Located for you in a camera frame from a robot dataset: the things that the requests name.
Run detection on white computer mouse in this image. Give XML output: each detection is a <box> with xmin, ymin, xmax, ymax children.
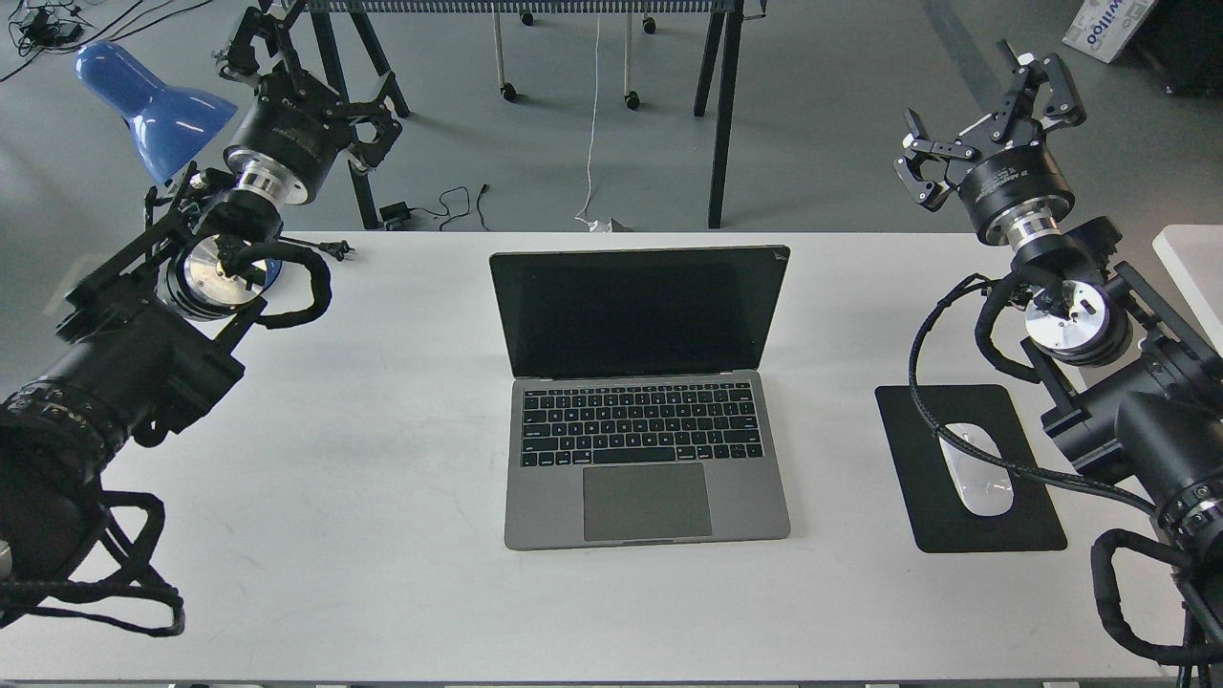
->
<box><xmin>938</xmin><ymin>422</ymin><xmax>1015</xmax><ymax>517</ymax></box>

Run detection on blue desk lamp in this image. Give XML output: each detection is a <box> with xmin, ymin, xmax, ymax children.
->
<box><xmin>75</xmin><ymin>42</ymin><xmax>307</xmax><ymax>308</ymax></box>

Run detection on white hanging cable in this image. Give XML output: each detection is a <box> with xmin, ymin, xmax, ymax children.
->
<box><xmin>574</xmin><ymin>13</ymin><xmax>634</xmax><ymax>233</ymax></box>

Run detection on white side table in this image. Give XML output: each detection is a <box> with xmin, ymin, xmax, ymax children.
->
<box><xmin>1152</xmin><ymin>224</ymin><xmax>1222</xmax><ymax>349</ymax></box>

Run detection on grey laptop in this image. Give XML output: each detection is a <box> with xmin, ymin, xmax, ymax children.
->
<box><xmin>489</xmin><ymin>244</ymin><xmax>791</xmax><ymax>551</ymax></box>

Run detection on black trestle table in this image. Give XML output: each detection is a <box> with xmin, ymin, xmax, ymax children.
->
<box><xmin>305</xmin><ymin>1</ymin><xmax>748</xmax><ymax>229</ymax></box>

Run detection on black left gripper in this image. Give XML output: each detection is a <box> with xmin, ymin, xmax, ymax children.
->
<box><xmin>215</xmin><ymin>9</ymin><xmax>402</xmax><ymax>205</ymax></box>

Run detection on white rolling cart frame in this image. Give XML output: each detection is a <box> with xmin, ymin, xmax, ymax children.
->
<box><xmin>492</xmin><ymin>10</ymin><xmax>660</xmax><ymax>110</ymax></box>

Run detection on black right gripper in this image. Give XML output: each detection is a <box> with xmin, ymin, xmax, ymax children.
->
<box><xmin>892</xmin><ymin>40</ymin><xmax>1087</xmax><ymax>247</ymax></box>

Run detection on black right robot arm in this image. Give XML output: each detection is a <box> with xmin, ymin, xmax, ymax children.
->
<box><xmin>892</xmin><ymin>42</ymin><xmax>1222</xmax><ymax>687</ymax></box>

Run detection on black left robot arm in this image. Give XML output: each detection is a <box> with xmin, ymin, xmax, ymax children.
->
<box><xmin>1</xmin><ymin>1</ymin><xmax>408</xmax><ymax>637</ymax></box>

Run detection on black power adapter with cable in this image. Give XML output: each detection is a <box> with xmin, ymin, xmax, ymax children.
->
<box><xmin>378</xmin><ymin>183</ymin><xmax>490</xmax><ymax>232</ymax></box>

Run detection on black lamp power plug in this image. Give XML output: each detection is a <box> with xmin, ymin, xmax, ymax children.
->
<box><xmin>280</xmin><ymin>236</ymin><xmax>355</xmax><ymax>262</ymax></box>

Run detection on black mouse pad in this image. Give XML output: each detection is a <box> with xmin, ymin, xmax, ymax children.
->
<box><xmin>874</xmin><ymin>384</ymin><xmax>1066</xmax><ymax>554</ymax></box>

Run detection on cardboard box with print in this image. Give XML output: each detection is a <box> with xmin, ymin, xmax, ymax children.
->
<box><xmin>1062</xmin><ymin>0</ymin><xmax>1158</xmax><ymax>64</ymax></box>

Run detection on black cables on floor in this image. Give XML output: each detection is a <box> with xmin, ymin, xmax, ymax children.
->
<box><xmin>0</xmin><ymin>0</ymin><xmax>221</xmax><ymax>86</ymax></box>

